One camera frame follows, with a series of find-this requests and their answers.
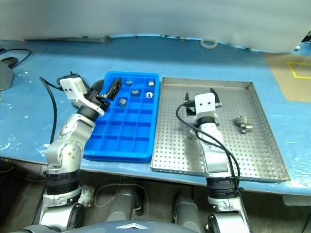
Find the metal nut middle compartment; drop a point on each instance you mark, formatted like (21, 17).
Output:
(135, 92)

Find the grey wedge device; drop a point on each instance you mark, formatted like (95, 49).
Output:
(5, 77)

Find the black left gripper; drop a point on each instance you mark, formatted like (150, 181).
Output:
(94, 95)

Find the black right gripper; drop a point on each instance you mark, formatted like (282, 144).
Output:
(190, 110)

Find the black object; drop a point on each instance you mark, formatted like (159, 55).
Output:
(308, 36)

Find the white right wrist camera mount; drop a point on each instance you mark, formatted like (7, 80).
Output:
(205, 104)

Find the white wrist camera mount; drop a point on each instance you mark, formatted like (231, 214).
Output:
(205, 104)
(71, 87)

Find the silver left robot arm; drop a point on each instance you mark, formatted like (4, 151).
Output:
(70, 150)

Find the white crumpled cloth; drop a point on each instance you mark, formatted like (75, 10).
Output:
(86, 194)

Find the black computer mouse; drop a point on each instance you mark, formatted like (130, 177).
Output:
(8, 60)

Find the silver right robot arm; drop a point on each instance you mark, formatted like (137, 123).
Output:
(211, 136)

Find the perforated metal tray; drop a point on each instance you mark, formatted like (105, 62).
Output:
(175, 145)

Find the blue compartment tray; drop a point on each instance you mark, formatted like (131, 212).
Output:
(126, 136)

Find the dark grey rounded robot leg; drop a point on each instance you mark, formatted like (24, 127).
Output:
(187, 211)
(124, 204)

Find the grey robot torso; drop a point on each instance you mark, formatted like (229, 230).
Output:
(121, 227)

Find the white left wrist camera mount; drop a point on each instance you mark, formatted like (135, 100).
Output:
(71, 87)

